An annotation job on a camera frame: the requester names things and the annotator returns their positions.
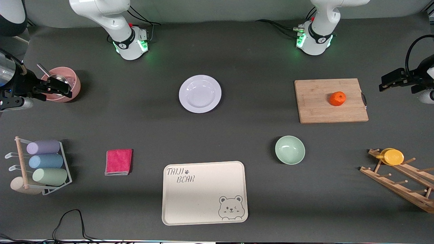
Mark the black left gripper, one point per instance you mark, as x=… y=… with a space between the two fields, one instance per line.
x=412 y=77

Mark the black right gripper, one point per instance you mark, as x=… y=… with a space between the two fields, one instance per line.
x=21 y=83

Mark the orange fruit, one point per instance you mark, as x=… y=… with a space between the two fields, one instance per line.
x=337 y=98

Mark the white round plate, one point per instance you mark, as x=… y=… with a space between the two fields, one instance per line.
x=200 y=94

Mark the metal scoop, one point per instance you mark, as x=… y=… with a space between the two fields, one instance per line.
x=58 y=77

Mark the pink bowl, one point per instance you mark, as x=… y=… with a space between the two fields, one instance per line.
x=76 y=84

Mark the purple cup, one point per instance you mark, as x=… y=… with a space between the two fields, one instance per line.
x=43 y=147

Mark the blue cup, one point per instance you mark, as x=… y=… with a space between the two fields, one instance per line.
x=45 y=161

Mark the yellow mug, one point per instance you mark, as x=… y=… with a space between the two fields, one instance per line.
x=393 y=157

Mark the wooden cutting board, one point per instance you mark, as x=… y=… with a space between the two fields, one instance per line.
x=315 y=108

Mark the green cup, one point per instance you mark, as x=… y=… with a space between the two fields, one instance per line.
x=50 y=176

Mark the pink folded cloth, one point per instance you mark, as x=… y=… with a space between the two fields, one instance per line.
x=118 y=162

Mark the wooden mug rack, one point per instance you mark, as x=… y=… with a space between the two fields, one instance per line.
x=390 y=183

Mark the beige cup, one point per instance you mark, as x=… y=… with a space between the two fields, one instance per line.
x=17 y=185

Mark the pale green bowl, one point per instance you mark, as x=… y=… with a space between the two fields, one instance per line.
x=290 y=150

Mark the cream bear print tray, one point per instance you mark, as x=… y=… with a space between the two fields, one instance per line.
x=204 y=196

